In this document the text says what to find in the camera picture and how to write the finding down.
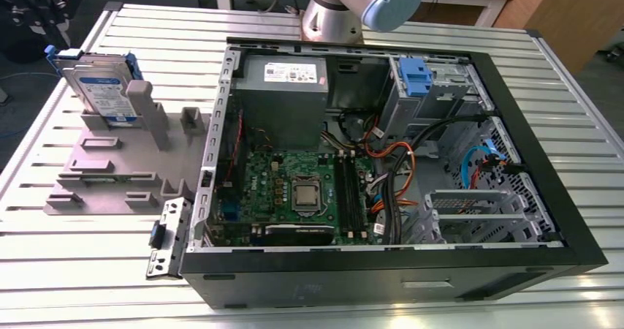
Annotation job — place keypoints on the hard disk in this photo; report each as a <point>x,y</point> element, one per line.
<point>104,95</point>

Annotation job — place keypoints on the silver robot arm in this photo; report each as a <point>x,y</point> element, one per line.
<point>331,18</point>

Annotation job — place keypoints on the metal disk bay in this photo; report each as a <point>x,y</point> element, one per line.
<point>480,217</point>

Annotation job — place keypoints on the grey parts rack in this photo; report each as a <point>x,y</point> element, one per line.
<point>127,161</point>

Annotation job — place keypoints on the green RAM stick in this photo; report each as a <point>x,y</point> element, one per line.
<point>116,178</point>

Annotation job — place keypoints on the grey power supply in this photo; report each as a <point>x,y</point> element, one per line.
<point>277,117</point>

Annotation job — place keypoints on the green motherboard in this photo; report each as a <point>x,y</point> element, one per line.
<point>263,168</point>

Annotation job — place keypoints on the blue port connector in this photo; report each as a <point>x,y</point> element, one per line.
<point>156,235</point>

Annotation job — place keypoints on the silver CPU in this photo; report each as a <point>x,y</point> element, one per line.
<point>308,194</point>

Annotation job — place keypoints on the CPU socket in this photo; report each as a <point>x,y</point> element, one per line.
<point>307,209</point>

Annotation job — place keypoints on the blue drive latch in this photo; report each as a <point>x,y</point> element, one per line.
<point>415,76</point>

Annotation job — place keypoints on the black RAM slot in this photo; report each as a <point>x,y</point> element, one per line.
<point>355,193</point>
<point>349,193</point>
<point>360,193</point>
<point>343,193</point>

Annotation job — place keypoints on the black graphics card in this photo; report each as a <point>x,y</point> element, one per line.
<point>297,235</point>

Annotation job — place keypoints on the silver drive cage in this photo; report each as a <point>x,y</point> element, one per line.
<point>439,102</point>

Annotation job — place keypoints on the wooden desk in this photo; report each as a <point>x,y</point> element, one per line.
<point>457,14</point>

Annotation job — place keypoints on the black PC case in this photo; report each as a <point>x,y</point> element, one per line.
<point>341,281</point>

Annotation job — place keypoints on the brown wooden cabinet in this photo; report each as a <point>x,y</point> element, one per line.
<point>571,14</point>

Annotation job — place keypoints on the silver rear bracket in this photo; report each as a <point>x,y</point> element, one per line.
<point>172,234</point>

